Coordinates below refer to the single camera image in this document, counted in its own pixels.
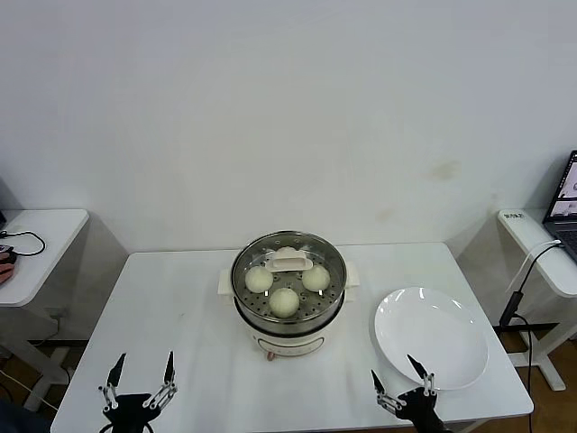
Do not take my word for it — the black power cable with adapter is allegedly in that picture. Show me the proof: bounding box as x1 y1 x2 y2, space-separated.
503 242 563 392

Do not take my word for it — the black flat bar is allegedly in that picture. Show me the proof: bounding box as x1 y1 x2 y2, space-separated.
493 320 560 333

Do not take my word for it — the white side table with pouch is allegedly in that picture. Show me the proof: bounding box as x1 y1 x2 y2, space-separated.
0 207 90 412

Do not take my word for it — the large white plate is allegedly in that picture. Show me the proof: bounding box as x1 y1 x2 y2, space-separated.
372 286 490 391

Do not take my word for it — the stainless steel steamer basket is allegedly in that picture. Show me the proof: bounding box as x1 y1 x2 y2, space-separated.
217 229 362 325

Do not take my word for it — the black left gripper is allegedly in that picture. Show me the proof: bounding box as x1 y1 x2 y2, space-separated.
98 350 179 433

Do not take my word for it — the white laptop cable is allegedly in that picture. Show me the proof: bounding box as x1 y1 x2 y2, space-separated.
507 241 563 290

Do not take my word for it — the open grey laptop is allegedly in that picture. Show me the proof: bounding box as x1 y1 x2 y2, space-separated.
542 148 577 262

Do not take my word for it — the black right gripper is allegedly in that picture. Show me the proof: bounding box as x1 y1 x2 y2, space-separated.
370 354 447 433

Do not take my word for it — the round glass lid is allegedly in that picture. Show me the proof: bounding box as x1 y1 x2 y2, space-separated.
231 229 349 318

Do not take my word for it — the cream electric cooker base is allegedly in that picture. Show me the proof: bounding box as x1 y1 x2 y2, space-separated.
234 295 346 363

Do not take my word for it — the thin black looped cable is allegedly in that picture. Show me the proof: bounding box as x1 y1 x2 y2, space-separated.
0 229 47 256

